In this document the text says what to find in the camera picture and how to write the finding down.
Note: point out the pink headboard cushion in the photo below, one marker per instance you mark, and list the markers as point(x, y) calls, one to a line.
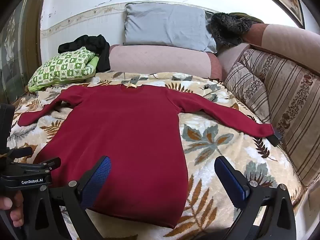
point(162, 60)

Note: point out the dark red sweater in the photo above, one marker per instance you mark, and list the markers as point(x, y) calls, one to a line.
point(125, 140)

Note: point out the black garment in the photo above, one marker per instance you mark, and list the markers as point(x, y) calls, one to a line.
point(95, 45)

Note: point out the large striped sofa cushion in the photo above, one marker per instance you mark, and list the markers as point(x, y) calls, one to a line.
point(295, 105)

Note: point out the wooden framed glass door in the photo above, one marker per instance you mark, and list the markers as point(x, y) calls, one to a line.
point(17, 50)

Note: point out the green checked pillow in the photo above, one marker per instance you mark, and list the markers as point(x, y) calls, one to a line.
point(65, 67)

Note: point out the floral leaf print blanket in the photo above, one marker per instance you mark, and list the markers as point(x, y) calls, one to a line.
point(225, 140)

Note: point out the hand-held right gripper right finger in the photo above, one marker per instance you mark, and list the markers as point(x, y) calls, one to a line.
point(231, 182)

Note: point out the small striped sofa cushion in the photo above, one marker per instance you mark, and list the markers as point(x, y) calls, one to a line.
point(247, 90)

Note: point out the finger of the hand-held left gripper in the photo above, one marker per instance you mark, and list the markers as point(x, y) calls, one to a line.
point(22, 152)
point(52, 163)

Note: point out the fur trimmed jacket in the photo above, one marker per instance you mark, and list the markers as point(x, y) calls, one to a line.
point(227, 27)

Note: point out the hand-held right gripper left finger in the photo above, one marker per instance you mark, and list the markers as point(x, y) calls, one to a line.
point(100, 177)

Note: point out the grey pillow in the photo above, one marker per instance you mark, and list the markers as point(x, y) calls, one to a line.
point(167, 25)

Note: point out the person's left hand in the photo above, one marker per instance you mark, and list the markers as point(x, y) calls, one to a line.
point(16, 205)

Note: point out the small black device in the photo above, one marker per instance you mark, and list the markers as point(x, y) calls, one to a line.
point(275, 138)

